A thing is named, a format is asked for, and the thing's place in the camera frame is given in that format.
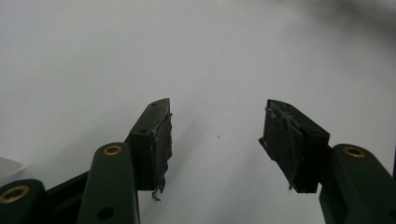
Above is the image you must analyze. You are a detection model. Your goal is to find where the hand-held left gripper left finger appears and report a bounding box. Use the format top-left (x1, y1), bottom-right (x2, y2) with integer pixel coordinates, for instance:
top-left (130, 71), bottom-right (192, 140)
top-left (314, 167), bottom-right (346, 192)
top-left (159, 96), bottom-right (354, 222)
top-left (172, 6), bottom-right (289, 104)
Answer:
top-left (128, 98), bottom-right (174, 202)

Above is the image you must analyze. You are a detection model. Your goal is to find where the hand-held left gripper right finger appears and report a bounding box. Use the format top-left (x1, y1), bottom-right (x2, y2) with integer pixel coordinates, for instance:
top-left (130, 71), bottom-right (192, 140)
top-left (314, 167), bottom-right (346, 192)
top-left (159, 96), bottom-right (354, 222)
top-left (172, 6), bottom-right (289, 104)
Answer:
top-left (258, 99), bottom-right (331, 194)

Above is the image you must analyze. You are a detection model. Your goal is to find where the white paper sheet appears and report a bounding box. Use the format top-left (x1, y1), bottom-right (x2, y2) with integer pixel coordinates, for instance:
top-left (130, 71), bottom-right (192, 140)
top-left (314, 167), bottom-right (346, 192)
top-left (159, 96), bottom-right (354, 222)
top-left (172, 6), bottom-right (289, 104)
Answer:
top-left (0, 0), bottom-right (396, 224)

